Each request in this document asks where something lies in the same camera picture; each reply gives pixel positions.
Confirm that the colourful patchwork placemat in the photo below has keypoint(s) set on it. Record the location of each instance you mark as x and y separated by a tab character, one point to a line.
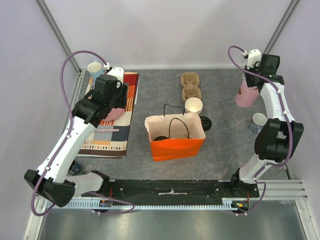
113	144

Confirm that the slotted cable duct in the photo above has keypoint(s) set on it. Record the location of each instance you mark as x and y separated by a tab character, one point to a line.
99	204

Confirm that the orange paper bag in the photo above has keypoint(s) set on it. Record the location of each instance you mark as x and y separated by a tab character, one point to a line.
184	131

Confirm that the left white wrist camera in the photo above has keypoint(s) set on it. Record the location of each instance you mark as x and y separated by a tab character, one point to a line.
116	71

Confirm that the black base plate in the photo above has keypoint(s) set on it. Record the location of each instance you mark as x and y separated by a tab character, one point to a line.
176	192

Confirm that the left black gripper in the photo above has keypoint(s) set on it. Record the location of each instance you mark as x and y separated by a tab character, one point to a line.
122	91

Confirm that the stack of paper cups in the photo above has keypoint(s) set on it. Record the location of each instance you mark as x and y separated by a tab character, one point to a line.
193	105

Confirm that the dark blue mug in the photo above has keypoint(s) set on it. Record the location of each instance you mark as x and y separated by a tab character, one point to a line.
75	168

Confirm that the pink straw holder cup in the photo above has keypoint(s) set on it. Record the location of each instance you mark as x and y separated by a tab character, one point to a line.
246	96

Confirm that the grey speckled mug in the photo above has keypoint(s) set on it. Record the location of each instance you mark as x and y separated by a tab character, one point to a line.
257	122

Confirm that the pink polka dot plate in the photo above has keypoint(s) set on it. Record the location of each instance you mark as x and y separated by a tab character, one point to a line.
114	114

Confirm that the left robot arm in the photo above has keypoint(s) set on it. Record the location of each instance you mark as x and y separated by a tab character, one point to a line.
50	179

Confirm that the light blue mug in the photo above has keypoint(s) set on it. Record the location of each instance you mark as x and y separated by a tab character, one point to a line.
95	69

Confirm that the black coffee cup lid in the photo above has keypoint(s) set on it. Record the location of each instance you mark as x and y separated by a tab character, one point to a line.
160	138

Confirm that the stack of black lids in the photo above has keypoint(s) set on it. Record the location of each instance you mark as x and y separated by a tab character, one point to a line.
206	123

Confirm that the lower brown cup carrier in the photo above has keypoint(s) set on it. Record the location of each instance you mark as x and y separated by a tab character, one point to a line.
190	86

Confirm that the pink handled fork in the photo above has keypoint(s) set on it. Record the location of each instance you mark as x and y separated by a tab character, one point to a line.
107	130

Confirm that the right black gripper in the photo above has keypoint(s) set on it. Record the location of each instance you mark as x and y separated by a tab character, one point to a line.
251	81

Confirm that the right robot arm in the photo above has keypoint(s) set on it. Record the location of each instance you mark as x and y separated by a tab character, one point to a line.
276	142

